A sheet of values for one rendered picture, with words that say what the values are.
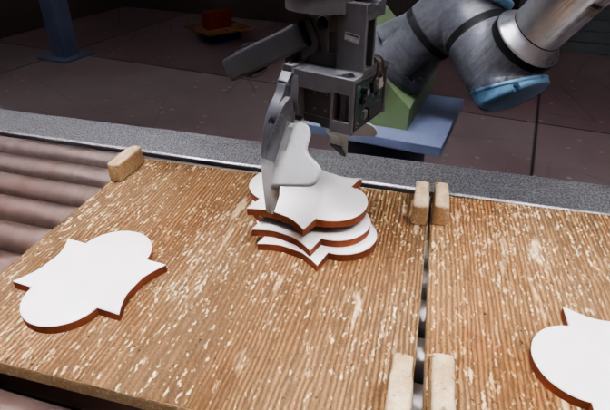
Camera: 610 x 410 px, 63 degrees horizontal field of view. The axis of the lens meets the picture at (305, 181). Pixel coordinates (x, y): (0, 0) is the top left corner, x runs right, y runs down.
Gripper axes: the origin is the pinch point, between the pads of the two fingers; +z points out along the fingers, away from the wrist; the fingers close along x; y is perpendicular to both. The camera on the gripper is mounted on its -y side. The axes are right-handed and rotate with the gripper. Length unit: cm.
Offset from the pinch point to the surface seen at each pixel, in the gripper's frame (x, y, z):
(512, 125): 273, -21, 99
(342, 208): -0.5, 5.1, 1.4
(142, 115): 158, -228, 99
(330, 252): -4.4, 6.0, 4.4
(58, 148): -2.1, -44.5, 7.1
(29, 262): -21.6, -19.7, 5.4
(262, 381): -20.1, 9.1, 5.3
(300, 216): -4.2, 2.1, 1.4
